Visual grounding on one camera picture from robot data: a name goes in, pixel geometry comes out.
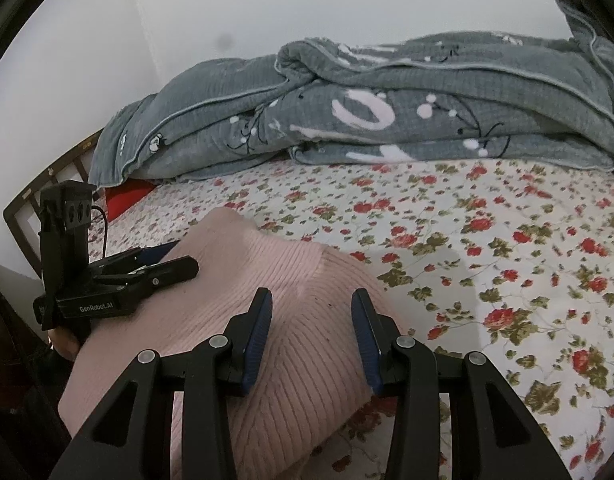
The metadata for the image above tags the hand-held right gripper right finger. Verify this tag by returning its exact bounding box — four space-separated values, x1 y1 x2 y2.
351 288 573 480

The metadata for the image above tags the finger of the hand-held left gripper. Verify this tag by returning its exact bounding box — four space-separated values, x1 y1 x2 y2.
89 241 182 275
94 255 199 287

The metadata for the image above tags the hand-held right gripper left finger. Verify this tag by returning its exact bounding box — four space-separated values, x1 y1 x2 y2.
49 287 274 480

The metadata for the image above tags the pink knit sweater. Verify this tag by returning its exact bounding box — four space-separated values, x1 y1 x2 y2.
57 207 418 480

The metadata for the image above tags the person's left hand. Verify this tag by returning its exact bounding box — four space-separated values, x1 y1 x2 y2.
51 327 84 362

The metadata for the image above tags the red pillow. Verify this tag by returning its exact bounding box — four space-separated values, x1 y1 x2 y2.
106 181 158 221

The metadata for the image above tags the wooden bed headboard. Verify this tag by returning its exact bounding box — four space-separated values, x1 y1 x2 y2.
3 129 105 276

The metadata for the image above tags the floral bed sheet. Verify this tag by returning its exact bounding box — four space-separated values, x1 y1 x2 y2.
87 157 614 480

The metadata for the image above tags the grey printed blanket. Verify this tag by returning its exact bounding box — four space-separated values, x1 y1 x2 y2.
88 0 614 191

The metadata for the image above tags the black cable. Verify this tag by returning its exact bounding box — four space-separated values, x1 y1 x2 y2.
89 205 109 261

